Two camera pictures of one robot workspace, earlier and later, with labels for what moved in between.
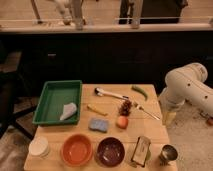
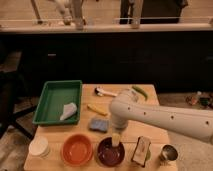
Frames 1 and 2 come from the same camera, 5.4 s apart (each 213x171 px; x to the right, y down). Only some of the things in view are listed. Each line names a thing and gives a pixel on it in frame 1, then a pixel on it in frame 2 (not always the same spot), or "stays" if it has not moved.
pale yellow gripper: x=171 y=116 to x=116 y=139
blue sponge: x=98 y=124 stays
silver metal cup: x=168 y=153 stays
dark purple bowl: x=110 y=151 stays
